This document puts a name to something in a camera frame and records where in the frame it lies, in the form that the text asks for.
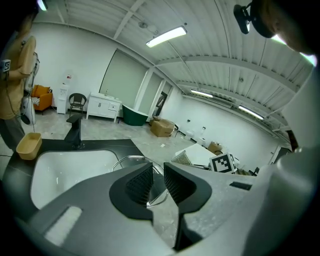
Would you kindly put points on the beige plastic tub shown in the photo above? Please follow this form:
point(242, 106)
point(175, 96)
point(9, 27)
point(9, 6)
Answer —
point(28, 147)

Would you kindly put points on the person's head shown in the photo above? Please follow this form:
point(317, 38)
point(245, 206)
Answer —
point(292, 22)

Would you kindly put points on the white flat board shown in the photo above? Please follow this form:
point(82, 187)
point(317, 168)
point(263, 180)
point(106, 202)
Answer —
point(200, 153)

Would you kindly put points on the large cardboard box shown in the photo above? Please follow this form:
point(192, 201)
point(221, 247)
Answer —
point(162, 128)

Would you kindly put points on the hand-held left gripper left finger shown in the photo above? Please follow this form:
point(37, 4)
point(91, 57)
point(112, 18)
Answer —
point(95, 215)

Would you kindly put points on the black framed panel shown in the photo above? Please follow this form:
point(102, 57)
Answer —
point(161, 102)

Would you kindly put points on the white vanity cabinet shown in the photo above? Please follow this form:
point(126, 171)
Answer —
point(102, 106)

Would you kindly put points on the black faucet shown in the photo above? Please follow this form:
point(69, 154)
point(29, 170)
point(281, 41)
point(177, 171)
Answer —
point(75, 132)

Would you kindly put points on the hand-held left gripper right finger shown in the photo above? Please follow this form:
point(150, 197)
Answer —
point(215, 200)

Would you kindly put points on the long ceiling light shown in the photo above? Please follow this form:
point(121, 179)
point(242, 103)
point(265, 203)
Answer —
point(201, 93)
point(250, 112)
point(166, 36)
point(43, 4)

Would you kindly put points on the striped cushion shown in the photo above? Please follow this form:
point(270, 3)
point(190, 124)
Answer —
point(35, 101)

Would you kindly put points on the grey roller blind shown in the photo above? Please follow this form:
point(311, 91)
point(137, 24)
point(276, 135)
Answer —
point(122, 80)

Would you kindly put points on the orange armchair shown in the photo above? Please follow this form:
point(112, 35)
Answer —
point(42, 96)

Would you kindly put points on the glass pot lid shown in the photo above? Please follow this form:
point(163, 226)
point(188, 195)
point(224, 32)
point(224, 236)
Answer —
point(157, 191)

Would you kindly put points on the white sink basin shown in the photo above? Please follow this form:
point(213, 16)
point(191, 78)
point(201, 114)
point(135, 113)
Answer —
point(70, 170)

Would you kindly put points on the black head-mounted camera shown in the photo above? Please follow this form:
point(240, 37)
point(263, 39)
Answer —
point(243, 17)

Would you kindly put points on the green bathtub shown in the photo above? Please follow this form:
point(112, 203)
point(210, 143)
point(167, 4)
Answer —
point(135, 116)

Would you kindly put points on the black wicker chair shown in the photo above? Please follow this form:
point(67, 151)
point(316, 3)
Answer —
point(77, 100)

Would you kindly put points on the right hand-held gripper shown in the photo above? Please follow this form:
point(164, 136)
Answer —
point(221, 163)

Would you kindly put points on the white standing appliance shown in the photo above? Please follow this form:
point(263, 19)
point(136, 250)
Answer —
point(27, 110)

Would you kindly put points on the person's white shirt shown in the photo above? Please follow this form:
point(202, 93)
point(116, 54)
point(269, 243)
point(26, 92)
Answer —
point(295, 150)

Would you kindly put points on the red and white wall sign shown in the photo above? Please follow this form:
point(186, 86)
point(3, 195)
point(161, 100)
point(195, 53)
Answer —
point(69, 76)

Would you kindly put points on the white water dispenser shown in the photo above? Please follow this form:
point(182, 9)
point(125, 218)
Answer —
point(62, 100)

